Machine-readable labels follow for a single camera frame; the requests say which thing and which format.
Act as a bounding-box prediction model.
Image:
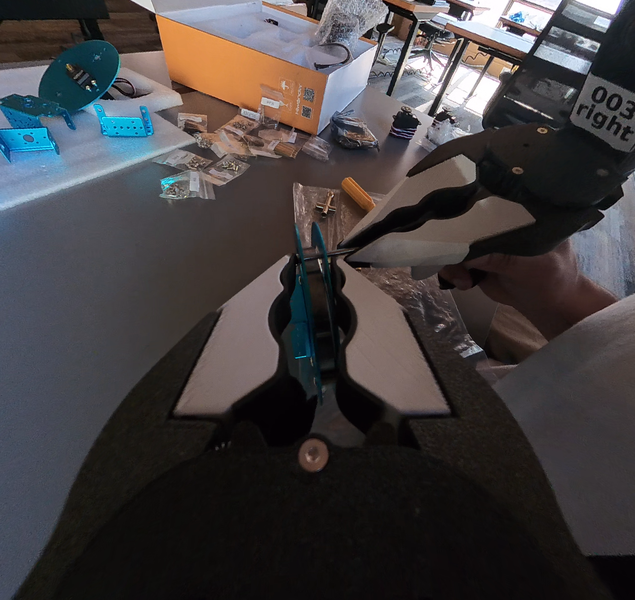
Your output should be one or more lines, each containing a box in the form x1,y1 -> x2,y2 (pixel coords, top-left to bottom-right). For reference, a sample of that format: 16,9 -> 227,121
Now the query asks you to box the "blue round servo plate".
39,40 -> 122,114

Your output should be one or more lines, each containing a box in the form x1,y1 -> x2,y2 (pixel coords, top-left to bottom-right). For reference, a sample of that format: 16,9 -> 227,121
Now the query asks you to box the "bubble wrap bundle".
315,0 -> 390,47

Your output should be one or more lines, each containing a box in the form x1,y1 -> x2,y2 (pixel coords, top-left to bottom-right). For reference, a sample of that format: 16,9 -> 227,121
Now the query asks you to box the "blue round metal turntable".
283,223 -> 343,407

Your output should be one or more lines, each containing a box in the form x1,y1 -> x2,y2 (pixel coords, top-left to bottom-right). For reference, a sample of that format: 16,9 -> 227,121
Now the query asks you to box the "black cable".
314,42 -> 354,71

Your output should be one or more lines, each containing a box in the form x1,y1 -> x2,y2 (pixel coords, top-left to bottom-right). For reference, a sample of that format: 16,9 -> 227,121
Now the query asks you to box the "yellow-handled screwdriver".
341,177 -> 377,212

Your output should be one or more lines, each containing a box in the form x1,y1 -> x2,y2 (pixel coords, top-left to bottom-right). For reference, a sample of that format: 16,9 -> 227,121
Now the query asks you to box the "long dark metal screw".
297,246 -> 359,262

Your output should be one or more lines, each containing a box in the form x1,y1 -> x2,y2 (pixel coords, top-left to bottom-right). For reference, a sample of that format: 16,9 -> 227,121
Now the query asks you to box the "blue metal bracket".
0,93 -> 76,132
0,129 -> 61,164
94,105 -> 153,137

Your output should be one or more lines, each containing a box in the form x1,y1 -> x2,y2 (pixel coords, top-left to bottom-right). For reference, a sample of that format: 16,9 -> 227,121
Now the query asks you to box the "dark bag of parts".
329,110 -> 382,152

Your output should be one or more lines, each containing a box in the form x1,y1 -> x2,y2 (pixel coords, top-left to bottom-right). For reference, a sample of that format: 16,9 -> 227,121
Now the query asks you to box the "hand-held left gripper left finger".
173,254 -> 298,418

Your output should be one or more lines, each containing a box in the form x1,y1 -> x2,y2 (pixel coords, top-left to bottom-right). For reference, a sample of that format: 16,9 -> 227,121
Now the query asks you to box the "white foam sheet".
0,51 -> 197,212

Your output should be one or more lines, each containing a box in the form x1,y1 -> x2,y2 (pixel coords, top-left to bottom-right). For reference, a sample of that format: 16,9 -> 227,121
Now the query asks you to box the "person's right hand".
474,240 -> 618,339

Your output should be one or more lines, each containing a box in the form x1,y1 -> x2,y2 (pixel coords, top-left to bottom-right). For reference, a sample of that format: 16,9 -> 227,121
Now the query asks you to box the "black mesh office chair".
484,0 -> 613,129

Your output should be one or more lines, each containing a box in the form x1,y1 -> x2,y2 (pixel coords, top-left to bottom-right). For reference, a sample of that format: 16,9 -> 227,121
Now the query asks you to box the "orange white cardboard box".
64,0 -> 379,135

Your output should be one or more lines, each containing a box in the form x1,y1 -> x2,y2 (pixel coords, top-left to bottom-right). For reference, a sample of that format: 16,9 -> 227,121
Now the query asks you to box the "pile of small hardware bags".
153,96 -> 334,202

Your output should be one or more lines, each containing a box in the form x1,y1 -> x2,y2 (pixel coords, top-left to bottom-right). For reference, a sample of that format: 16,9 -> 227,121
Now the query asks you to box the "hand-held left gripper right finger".
332,257 -> 452,419

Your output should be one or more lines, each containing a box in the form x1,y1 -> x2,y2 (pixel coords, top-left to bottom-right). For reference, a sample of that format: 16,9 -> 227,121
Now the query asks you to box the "clear plastic bag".
293,182 -> 489,367

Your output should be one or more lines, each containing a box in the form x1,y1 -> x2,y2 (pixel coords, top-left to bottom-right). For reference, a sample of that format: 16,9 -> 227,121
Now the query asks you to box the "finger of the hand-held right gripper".
346,155 -> 481,249
346,194 -> 537,281

